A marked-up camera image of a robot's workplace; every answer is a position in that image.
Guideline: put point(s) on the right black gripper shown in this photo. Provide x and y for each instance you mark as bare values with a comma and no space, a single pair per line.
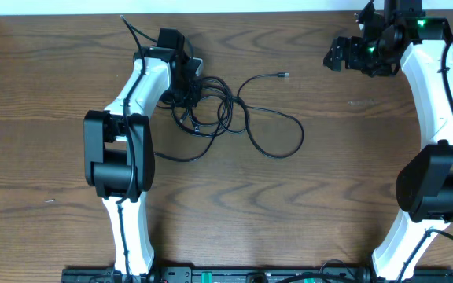
353,45

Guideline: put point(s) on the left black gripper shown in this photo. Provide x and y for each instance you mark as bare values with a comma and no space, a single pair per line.
189,92

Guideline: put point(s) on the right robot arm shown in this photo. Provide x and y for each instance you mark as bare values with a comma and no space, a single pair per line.
404,39

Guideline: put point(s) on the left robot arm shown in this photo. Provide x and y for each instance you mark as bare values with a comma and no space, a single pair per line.
119,158

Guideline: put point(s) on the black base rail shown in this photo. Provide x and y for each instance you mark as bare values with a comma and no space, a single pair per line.
189,274

